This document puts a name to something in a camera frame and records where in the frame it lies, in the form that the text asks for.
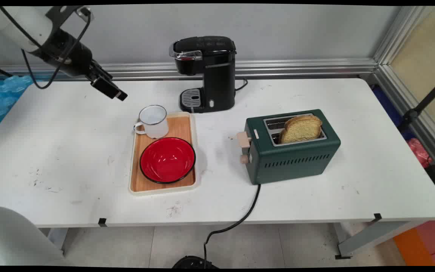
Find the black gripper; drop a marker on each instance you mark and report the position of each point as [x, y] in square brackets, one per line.
[68, 53]

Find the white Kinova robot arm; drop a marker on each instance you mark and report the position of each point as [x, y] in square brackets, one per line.
[17, 23]

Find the white enamel mug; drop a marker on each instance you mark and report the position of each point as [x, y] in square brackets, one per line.
[151, 121]

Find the wooden tray with cream rim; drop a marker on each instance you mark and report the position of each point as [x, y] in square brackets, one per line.
[181, 126]

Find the red bowl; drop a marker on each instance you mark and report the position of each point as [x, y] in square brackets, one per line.
[167, 160]

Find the black coffee machine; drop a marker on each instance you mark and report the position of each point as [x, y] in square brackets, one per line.
[207, 71]

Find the blue plastic bubble wrap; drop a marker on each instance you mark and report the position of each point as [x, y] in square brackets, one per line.
[2, 98]

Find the white chair back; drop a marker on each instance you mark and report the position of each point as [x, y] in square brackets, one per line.
[17, 241]

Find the black round base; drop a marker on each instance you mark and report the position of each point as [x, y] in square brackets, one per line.
[193, 262]

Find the green toaster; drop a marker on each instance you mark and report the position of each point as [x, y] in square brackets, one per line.
[293, 155]

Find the toasted bread slice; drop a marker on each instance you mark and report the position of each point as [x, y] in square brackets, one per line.
[301, 129]

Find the grey table leg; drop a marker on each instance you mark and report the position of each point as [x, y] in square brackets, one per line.
[372, 236]

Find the black tripod leg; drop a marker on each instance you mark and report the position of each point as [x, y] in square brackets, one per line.
[425, 101]

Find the pink plastic bag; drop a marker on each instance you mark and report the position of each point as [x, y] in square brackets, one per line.
[420, 151]

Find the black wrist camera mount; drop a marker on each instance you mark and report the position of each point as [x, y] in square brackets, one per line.
[68, 14]

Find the aluminium frame rail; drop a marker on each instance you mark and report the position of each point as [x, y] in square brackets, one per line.
[296, 67]

